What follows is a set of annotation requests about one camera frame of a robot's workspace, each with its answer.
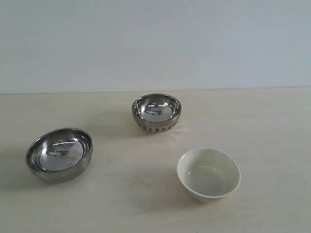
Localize white ceramic bowl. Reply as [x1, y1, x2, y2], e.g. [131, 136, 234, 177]
[176, 148, 241, 203]

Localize large plain steel bowl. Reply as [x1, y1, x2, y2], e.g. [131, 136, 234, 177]
[25, 128, 93, 183]

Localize small dimpled steel bowl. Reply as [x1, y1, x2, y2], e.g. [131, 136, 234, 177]
[131, 93, 182, 133]

